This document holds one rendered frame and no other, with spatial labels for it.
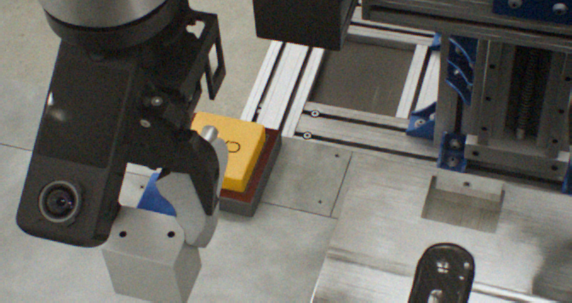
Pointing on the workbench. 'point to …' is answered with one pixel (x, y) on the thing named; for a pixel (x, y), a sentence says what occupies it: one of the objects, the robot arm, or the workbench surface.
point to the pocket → (462, 206)
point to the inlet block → (152, 248)
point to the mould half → (404, 221)
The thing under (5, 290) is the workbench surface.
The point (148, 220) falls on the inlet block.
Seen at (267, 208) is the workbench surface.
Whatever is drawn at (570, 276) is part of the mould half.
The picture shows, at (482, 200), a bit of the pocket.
